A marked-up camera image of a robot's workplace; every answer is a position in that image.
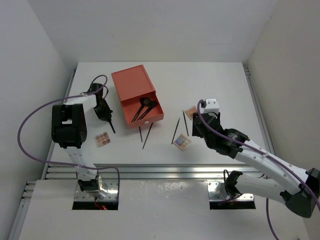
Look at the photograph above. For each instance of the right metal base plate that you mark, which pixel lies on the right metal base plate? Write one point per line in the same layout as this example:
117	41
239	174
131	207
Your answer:
217	193

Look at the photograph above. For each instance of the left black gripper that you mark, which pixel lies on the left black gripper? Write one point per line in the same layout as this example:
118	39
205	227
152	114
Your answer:
106	115

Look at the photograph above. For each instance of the colourful eyeshadow palette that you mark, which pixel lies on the colourful eyeshadow palette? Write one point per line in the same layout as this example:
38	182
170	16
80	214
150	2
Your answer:
182	142

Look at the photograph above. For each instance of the black makeup brush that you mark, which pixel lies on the black makeup brush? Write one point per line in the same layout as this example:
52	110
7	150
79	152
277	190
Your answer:
151	106
112	127

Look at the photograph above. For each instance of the round-pan brown eyeshadow palette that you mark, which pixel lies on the round-pan brown eyeshadow palette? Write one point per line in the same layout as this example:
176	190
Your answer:
102	139

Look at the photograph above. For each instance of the aluminium rail frame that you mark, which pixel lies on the aluminium rail frame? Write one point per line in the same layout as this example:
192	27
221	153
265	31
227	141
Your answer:
163	190

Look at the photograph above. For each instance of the metal base plate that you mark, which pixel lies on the metal base plate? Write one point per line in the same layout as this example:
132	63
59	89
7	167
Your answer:
217	193
109	193

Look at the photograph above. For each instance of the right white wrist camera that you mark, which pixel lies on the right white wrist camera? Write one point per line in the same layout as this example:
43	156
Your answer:
210	105

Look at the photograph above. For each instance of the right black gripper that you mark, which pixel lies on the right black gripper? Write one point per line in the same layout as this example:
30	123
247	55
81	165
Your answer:
195	132

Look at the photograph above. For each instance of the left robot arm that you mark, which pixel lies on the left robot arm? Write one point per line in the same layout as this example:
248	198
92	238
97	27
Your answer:
69	131

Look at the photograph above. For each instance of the orange drawer box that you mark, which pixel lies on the orange drawer box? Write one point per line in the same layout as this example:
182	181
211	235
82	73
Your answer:
131	85

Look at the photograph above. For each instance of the thin black pencil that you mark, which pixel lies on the thin black pencil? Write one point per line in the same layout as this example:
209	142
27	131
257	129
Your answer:
140	133
175	130
185	122
147	136

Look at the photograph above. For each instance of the orange eyeshadow palette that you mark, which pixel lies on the orange eyeshadow palette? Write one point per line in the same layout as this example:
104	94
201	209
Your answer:
190	112

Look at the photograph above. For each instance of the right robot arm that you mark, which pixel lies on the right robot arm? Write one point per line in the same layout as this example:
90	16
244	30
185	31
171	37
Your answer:
296	188

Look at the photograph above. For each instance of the black fan brush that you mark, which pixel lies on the black fan brush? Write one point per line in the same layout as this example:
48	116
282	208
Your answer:
144	101

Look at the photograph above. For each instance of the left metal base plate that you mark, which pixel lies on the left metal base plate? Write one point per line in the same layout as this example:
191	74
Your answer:
109	193

